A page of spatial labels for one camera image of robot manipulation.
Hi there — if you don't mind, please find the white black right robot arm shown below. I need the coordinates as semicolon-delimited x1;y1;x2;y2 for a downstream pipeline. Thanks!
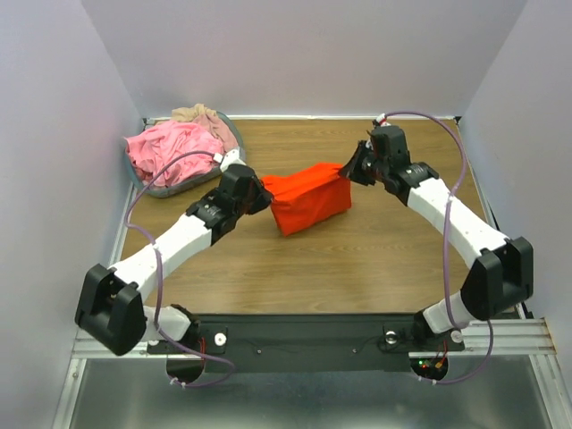
340;124;534;349

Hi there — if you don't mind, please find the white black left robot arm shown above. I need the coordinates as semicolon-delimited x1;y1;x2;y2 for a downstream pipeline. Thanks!
75;164;272;356

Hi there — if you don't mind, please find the aluminium frame rail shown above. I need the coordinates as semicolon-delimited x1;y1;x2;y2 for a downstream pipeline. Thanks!
461;319;556;356

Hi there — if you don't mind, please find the beige t shirt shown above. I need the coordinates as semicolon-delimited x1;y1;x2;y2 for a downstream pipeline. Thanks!
171;104;239;152

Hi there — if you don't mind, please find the orange t shirt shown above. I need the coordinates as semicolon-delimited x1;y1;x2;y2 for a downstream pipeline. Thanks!
262;163;352;236

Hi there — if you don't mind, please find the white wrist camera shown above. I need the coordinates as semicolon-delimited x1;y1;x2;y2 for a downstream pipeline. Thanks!
372;114;391;129
213;147;246;172

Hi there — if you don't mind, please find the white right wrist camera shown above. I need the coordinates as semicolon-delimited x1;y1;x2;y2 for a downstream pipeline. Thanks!
372;114;391;129

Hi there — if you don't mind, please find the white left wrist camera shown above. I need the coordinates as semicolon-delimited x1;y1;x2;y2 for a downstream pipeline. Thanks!
213;147;246;172

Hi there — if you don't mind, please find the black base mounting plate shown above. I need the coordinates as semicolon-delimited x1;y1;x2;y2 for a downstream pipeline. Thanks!
147;314;466;374

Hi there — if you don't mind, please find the pink t shirt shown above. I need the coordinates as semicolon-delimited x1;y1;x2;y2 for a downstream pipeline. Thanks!
125;121;224;188

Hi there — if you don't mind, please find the grey laundry basket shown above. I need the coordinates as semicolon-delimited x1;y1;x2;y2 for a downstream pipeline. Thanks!
123;110;246;198

